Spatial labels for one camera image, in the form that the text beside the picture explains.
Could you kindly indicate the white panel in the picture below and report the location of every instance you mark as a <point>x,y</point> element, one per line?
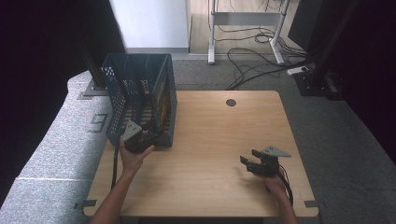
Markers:
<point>152,25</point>

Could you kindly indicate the white desk frame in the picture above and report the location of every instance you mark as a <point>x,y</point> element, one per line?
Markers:
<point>247,18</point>

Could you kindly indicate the black metal stand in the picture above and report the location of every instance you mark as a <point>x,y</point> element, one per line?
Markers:
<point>95,73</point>
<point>320,68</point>

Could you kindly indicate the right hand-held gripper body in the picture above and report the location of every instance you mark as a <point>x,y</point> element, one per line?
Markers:
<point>267,165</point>

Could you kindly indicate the person's right hand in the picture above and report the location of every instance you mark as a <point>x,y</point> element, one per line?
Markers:
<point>275,186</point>

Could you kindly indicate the yellow cartoon picture book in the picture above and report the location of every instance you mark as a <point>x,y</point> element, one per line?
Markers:
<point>163,107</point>

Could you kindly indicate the person's left hand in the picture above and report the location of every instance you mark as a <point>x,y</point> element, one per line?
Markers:
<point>132,161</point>

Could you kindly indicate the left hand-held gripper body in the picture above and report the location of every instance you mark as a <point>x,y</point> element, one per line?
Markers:
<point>138,143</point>

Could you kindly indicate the round table grommet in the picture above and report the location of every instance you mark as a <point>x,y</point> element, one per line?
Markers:
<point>231,102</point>

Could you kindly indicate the blue plastic crate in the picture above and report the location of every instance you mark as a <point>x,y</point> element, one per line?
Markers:
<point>172,93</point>

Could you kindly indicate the white power strip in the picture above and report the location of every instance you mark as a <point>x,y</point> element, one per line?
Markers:
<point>297,70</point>

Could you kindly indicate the black curtain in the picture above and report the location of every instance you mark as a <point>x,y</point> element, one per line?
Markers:
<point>37,62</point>
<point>376,77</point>

